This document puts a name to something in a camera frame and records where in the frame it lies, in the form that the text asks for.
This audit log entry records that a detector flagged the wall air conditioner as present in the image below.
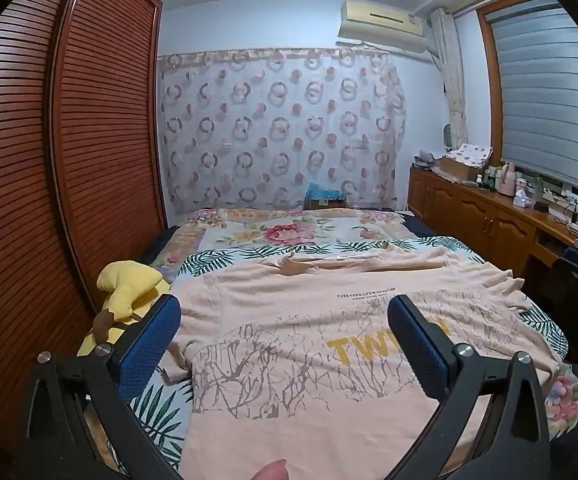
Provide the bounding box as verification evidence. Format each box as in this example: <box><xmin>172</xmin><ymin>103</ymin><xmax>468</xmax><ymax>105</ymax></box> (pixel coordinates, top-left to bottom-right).
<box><xmin>337</xmin><ymin>0</ymin><xmax>432</xmax><ymax>56</ymax></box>

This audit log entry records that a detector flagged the small brown box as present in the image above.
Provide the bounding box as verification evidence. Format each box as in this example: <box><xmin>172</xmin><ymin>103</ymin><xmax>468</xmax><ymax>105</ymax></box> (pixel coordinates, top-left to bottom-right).
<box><xmin>304</xmin><ymin>197</ymin><xmax>347</xmax><ymax>211</ymax></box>

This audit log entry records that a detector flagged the pink kettle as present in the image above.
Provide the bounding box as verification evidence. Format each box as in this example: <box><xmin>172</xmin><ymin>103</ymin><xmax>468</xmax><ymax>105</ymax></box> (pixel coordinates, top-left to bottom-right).
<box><xmin>498</xmin><ymin>161</ymin><xmax>516</xmax><ymax>196</ymax></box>

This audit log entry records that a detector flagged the wooden sideboard cabinet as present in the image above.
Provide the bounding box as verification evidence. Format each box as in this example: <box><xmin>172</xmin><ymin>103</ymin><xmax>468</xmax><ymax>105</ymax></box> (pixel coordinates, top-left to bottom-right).
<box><xmin>408</xmin><ymin>166</ymin><xmax>578</xmax><ymax>281</ymax></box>

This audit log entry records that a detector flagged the circle print hanging cloth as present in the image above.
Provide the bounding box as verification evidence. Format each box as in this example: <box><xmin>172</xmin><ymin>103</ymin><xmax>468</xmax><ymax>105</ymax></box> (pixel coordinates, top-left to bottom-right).
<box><xmin>158</xmin><ymin>46</ymin><xmax>410</xmax><ymax>213</ymax></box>

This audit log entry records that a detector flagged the dark blue mattress sheet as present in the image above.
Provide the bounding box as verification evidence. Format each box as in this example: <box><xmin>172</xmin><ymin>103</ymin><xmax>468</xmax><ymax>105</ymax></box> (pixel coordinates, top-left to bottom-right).
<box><xmin>401</xmin><ymin>211</ymin><xmax>470</xmax><ymax>252</ymax></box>

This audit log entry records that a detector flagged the grey window blind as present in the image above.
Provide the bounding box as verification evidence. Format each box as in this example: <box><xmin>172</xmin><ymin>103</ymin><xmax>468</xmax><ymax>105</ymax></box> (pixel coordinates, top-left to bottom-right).
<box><xmin>484</xmin><ymin>5</ymin><xmax>578</xmax><ymax>191</ymax></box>

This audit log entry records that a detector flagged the person's left hand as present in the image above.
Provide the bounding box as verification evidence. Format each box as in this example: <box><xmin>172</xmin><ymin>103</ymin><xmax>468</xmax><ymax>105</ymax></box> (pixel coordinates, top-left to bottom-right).
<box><xmin>254</xmin><ymin>458</ymin><xmax>290</xmax><ymax>480</ymax></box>

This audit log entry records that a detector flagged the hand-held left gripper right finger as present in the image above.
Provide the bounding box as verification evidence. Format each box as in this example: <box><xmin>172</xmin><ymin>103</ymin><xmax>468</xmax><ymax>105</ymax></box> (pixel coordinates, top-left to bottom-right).
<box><xmin>387</xmin><ymin>294</ymin><xmax>552</xmax><ymax>480</ymax></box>

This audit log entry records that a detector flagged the yellow plush toy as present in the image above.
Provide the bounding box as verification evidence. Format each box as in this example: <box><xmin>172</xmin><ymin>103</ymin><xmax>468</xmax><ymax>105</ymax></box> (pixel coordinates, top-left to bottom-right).
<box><xmin>76</xmin><ymin>260</ymin><xmax>172</xmax><ymax>358</ymax></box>

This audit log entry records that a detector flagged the blue crumpled cloth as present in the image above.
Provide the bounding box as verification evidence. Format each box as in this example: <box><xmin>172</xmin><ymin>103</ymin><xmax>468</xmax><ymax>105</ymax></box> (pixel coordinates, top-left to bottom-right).
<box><xmin>306</xmin><ymin>182</ymin><xmax>346</xmax><ymax>202</ymax></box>

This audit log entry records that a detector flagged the peach printed t-shirt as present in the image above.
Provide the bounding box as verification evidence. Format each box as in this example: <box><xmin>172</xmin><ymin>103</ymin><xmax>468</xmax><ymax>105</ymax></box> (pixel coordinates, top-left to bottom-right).
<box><xmin>161</xmin><ymin>247</ymin><xmax>562</xmax><ymax>480</ymax></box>

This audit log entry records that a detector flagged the floral blanket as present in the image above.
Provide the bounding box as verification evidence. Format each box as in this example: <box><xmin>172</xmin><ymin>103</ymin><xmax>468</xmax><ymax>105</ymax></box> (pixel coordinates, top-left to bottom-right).
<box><xmin>149</xmin><ymin>207</ymin><xmax>578</xmax><ymax>441</ymax></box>

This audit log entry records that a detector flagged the cream window curtain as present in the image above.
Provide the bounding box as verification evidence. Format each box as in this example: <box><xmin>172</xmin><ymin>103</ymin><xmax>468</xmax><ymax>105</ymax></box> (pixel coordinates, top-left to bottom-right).
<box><xmin>429</xmin><ymin>7</ymin><xmax>470</xmax><ymax>153</ymax></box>

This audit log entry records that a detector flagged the wooden louvered wardrobe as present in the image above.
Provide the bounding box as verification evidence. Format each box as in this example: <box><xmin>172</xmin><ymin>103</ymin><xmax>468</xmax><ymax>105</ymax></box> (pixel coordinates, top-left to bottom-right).
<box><xmin>0</xmin><ymin>0</ymin><xmax>170</xmax><ymax>461</ymax></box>

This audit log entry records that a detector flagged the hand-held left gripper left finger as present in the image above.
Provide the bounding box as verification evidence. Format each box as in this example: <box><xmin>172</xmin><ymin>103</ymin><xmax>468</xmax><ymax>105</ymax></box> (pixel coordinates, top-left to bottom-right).
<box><xmin>19</xmin><ymin>294</ymin><xmax>182</xmax><ymax>480</ymax></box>

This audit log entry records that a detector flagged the floral cloth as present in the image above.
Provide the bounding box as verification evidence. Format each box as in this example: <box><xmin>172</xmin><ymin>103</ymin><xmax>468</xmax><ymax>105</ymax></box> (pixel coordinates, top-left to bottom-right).
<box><xmin>452</xmin><ymin>143</ymin><xmax>494</xmax><ymax>168</ymax></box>

